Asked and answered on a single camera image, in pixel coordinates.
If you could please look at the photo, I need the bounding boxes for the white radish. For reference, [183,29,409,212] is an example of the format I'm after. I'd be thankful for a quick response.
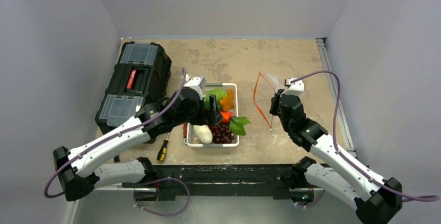
[193,125,213,144]

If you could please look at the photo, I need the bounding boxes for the clear orange zip bag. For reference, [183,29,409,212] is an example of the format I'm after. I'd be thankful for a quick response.
[252,72,282,132]

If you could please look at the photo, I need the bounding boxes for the orange carrot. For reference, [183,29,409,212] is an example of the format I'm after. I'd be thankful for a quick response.
[221,111,234,123]

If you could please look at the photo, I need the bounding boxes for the dark red grapes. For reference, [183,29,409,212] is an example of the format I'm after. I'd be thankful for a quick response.
[209,123,235,144]

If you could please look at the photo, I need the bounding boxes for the green leafy vegetable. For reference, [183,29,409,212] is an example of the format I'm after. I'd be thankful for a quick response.
[229,116,251,136]

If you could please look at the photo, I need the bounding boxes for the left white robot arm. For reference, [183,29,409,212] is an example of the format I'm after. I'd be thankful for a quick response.
[51,86,223,202]

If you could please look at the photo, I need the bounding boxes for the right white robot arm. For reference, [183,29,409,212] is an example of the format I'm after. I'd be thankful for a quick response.
[269,89,403,223]

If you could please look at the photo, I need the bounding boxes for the green cabbage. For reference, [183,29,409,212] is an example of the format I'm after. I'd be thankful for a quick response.
[204,88,227,111]

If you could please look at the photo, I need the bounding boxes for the white plastic basket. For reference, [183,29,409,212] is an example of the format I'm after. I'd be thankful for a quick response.
[183,83,240,149]

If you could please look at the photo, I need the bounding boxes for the yellow black screwdriver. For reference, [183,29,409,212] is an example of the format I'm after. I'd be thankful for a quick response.
[157,133,171,163]

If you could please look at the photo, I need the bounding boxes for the black base bar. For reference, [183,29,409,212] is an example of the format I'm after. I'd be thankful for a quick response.
[121,156,327,202]

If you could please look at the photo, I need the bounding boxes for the black plastic toolbox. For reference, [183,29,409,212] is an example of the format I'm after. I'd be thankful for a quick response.
[95,41,172,134]

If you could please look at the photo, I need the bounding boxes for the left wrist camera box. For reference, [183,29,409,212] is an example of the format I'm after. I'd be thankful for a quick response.
[184,75,206,100]

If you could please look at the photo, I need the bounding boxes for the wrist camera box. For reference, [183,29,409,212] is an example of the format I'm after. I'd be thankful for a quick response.
[184,75,206,100]
[282,77,305,96]

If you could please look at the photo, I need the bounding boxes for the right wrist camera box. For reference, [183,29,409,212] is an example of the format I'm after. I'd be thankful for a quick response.
[282,77,305,96]

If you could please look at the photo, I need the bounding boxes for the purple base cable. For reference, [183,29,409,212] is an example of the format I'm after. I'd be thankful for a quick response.
[133,177,191,217]

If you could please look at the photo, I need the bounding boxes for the right aluminium rail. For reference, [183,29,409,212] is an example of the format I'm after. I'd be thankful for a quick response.
[316,38,357,158]

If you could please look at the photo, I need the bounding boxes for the aluminium rail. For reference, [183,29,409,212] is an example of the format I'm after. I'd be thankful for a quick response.
[63,185,158,223]
[316,38,357,158]

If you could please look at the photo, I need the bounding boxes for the front aluminium rail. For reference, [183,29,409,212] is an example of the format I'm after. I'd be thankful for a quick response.
[63,185,158,223]

